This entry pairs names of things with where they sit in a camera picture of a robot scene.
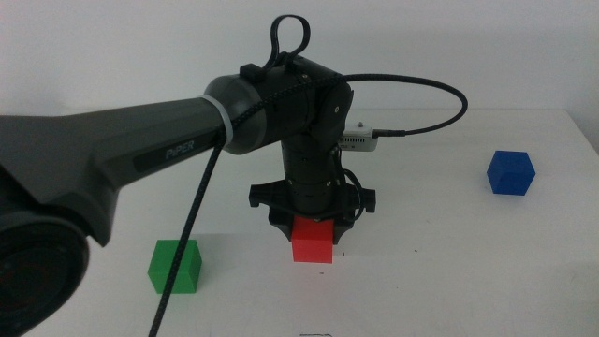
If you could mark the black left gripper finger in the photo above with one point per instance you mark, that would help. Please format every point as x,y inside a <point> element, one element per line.
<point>340,230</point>
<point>284,230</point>

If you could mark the white zip tie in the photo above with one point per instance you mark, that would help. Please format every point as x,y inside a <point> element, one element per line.
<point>224,112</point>

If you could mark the blue cube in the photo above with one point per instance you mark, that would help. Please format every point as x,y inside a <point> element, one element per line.
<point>511,173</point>

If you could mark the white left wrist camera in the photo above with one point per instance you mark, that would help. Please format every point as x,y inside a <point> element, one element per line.
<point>359,139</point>

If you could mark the red cube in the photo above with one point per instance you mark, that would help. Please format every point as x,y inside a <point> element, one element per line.
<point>312,243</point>

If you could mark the black left Piper arm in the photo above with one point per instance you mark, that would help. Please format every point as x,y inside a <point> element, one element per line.
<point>93,150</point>

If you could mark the green cube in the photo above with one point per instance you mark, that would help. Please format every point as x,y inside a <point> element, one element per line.
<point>164,267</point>

